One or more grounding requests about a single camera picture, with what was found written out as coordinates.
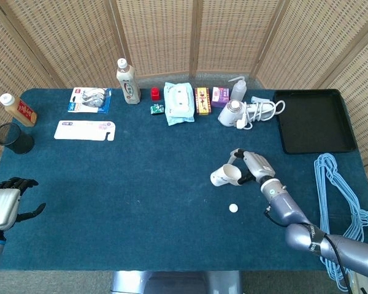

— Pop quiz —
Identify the purple box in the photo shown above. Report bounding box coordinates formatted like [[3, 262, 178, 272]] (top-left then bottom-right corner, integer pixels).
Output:
[[210, 86, 230, 108]]

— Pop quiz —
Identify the light blue wire hanger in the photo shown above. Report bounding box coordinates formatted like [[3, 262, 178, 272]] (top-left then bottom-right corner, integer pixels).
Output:
[[313, 154, 368, 292], [317, 154, 368, 285], [315, 153, 368, 288]]

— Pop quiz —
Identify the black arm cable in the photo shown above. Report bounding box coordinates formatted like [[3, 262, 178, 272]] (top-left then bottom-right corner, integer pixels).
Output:
[[264, 206, 353, 294]]

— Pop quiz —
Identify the blue tape blister pack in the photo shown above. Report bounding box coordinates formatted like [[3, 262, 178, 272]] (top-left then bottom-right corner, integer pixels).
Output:
[[67, 87, 113, 115]]

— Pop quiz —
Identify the white printed paper cup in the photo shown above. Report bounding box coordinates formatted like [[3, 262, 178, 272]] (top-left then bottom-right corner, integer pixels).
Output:
[[210, 164, 242, 187]]

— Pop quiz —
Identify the black plastic tray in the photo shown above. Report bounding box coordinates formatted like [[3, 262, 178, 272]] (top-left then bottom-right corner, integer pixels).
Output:
[[272, 88, 358, 155]]

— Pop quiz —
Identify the light blue wet wipes pack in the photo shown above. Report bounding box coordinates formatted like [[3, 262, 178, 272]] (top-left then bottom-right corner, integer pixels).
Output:
[[163, 81, 196, 127]]

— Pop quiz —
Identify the yellow and red box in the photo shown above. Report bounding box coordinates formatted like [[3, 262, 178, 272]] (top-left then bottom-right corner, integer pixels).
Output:
[[194, 86, 212, 116]]

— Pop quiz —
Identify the blue carpet table cover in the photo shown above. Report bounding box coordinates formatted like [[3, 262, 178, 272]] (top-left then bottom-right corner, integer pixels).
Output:
[[0, 88, 368, 272]]

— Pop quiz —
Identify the woven bamboo folding screen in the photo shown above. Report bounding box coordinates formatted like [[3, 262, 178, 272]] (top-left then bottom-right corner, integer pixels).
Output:
[[0, 0, 368, 212]]

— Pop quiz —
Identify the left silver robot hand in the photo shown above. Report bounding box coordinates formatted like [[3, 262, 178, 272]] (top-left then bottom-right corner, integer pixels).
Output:
[[0, 177, 47, 231]]

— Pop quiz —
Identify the black mesh pen cup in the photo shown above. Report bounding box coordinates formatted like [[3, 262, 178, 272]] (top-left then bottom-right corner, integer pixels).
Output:
[[0, 122, 35, 155]]

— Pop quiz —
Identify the beige milk tea bottle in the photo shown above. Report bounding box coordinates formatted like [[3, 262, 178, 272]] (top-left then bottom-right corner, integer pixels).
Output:
[[115, 58, 142, 105]]

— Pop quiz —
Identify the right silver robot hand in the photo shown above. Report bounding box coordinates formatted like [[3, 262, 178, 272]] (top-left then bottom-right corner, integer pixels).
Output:
[[228, 148, 277, 186]]

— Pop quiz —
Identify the grey-blue robot torso base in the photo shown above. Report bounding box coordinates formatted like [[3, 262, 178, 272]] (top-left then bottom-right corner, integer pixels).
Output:
[[110, 270, 243, 294]]

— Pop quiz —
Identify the white flat card package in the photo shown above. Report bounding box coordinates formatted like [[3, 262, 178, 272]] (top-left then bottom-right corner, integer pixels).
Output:
[[53, 119, 116, 142]]

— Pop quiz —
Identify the brown bottle with red label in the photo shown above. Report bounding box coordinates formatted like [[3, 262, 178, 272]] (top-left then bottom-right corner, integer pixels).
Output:
[[0, 93, 38, 127]]

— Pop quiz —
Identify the clear squeeze wash bottle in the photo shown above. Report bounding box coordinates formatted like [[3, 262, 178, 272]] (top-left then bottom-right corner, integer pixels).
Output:
[[228, 76, 248, 102]]

